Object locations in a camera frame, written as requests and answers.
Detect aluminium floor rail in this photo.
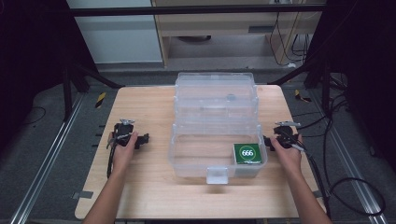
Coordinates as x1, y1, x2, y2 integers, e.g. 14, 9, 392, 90
310, 91, 389, 224
8, 92, 86, 224

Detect person's right hand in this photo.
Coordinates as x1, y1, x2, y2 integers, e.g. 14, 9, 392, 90
270, 133, 304, 180

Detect clear plastic storage box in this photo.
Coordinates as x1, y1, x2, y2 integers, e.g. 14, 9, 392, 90
167, 72, 269, 186

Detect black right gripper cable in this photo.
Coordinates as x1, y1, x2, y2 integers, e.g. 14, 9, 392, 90
291, 143, 332, 219

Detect green card box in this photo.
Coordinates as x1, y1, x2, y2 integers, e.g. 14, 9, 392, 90
233, 142, 263, 165

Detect black metal stand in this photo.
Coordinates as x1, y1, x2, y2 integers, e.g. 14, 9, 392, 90
267, 57, 332, 118
61, 60, 126, 123

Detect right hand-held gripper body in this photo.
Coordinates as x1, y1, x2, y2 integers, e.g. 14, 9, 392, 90
273, 120, 303, 148

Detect person's left hand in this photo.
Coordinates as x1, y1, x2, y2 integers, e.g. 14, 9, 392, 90
110, 131, 140, 177

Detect black horizontal bar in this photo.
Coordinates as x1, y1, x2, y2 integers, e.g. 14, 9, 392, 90
69, 4, 327, 17

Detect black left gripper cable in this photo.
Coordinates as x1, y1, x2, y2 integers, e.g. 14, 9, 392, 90
106, 135, 119, 180

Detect looped black floor cable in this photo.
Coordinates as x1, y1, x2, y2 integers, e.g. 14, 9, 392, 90
323, 176, 388, 217

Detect grey tape patch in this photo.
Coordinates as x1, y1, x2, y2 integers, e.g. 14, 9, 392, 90
71, 189, 94, 201

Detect hanging black cables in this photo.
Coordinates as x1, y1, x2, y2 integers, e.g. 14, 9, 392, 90
268, 11, 314, 67

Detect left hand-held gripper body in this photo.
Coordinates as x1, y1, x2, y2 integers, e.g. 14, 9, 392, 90
106, 118, 136, 149

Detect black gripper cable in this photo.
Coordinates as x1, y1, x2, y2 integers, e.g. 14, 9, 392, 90
291, 143, 332, 219
106, 135, 119, 180

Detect black curtain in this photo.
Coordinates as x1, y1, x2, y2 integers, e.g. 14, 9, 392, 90
0, 0, 98, 153
306, 0, 396, 174

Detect light wooden cabinet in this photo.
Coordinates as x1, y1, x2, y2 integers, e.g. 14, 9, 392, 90
151, 0, 326, 68

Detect yellow black tape strip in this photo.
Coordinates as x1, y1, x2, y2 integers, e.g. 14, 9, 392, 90
293, 89, 313, 104
94, 91, 107, 109

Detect white cabinet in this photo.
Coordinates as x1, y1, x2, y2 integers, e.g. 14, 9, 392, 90
65, 0, 163, 65

